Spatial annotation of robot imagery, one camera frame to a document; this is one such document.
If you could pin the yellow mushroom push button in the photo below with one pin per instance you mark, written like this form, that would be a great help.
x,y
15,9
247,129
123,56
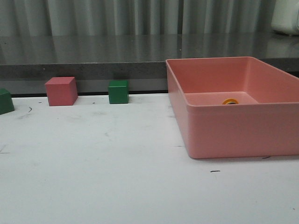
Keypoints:
x,y
230,101

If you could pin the green cube block centre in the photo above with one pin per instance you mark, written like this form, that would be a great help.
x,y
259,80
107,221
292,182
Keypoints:
x,y
118,92

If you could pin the pink plastic bin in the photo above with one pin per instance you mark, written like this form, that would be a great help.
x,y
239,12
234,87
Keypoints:
x,y
264,123

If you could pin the pink cube block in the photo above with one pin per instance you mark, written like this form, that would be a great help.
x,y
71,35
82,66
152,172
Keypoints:
x,y
61,91

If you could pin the green block left edge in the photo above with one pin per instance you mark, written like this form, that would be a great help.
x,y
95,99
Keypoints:
x,y
6,103

